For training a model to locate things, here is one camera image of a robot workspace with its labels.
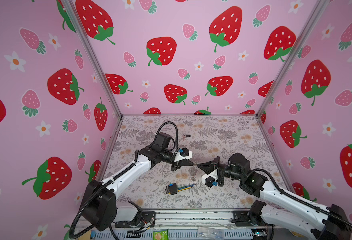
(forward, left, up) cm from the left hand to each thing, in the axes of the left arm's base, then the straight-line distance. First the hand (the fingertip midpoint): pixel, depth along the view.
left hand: (191, 161), depth 73 cm
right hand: (-1, -3, +3) cm, 4 cm away
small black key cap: (+31, +1, -19) cm, 37 cm away
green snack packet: (-29, +15, -19) cm, 37 cm away
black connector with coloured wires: (-7, +10, -20) cm, 24 cm away
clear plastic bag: (-27, -7, -19) cm, 34 cm away
